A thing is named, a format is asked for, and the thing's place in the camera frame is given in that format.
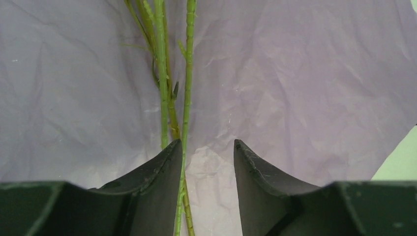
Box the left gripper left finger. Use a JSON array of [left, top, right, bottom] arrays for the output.
[[0, 140, 182, 236]]

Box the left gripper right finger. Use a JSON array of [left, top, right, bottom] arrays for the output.
[[234, 139, 417, 236]]

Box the yellow rose stem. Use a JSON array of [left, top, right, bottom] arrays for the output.
[[123, 0, 196, 236]]

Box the purple wrapping paper sheet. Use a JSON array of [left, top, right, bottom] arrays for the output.
[[0, 0, 417, 236]]

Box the white rose stem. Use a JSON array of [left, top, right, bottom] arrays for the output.
[[174, 0, 197, 236]]

